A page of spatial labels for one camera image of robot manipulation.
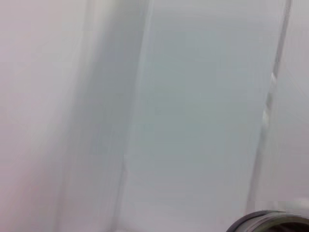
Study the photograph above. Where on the glass teacup with black holder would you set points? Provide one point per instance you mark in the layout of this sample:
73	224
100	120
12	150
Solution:
265	221

